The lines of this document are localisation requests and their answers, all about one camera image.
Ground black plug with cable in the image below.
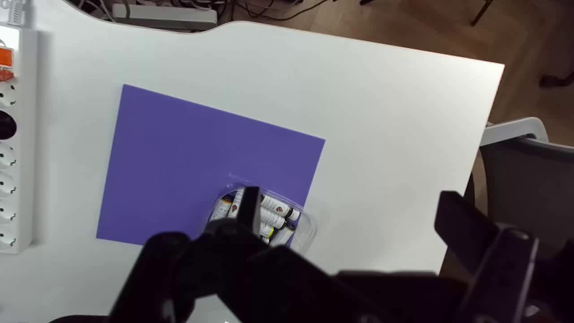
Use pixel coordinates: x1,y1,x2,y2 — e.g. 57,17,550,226
0,109,17,141

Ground purple paper mat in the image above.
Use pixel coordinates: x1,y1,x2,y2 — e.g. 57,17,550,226
94,82,326,247

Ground clear plastic container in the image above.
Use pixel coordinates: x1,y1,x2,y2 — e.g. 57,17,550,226
204,181,317,249

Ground black floor cables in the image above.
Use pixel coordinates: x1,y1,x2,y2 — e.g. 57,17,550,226
67,0,336,23

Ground white power strip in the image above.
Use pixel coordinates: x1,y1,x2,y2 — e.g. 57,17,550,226
0,25,41,254

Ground grey chair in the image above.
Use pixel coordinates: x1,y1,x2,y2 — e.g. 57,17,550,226
469,114,574,260

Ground grey floor power strip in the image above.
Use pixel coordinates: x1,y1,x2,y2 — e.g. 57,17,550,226
110,1,218,28

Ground white paint tube black cap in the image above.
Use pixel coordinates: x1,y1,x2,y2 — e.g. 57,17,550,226
258,208,290,233
258,193,301,222
268,224,297,247

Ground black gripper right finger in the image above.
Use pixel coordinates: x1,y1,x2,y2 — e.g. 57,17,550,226
432,188,574,323

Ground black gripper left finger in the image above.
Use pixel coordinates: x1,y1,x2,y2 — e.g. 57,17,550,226
109,184,336,323

